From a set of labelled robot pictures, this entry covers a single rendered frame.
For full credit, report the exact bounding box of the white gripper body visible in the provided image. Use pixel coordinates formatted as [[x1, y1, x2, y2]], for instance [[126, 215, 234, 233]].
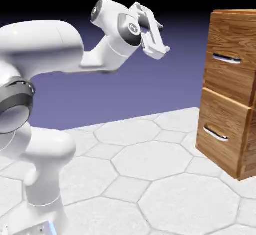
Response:
[[129, 1, 167, 61]]

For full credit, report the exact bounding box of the wooden drawer front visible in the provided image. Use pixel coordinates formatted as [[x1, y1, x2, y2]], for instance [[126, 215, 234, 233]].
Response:
[[195, 87, 252, 180], [203, 12, 256, 108]]

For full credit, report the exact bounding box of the wooden cabinet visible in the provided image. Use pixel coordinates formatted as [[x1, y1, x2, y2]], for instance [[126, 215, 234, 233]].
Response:
[[195, 9, 256, 181]]

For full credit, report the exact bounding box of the curved silver drawer handle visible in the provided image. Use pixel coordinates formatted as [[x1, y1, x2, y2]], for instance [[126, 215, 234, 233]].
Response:
[[212, 52, 243, 65], [203, 125, 230, 142]]

